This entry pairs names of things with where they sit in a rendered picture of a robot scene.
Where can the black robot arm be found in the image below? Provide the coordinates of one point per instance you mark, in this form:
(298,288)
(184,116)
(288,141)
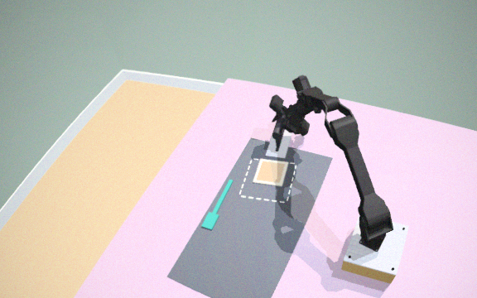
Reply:
(375,218)

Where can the cream tile with dark square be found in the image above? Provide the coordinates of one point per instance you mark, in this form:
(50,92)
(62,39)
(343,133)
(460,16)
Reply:
(270,172)

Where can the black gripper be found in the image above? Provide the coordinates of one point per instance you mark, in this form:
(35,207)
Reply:
(277,106)

